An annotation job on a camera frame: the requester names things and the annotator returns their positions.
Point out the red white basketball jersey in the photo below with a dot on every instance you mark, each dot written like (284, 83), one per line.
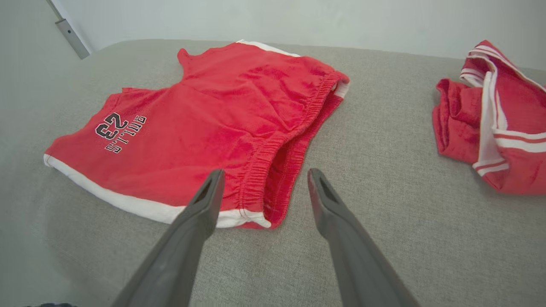
(520, 115)

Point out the grey fabric sofa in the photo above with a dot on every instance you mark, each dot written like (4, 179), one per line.
(384, 170)

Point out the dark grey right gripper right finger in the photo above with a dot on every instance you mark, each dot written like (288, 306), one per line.
(358, 264)

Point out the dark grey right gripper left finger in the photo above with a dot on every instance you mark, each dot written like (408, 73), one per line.
(179, 256)

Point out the red white basketball shorts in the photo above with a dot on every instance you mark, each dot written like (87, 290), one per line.
(192, 128)

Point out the grey metal bar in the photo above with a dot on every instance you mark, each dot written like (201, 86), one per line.
(70, 36)

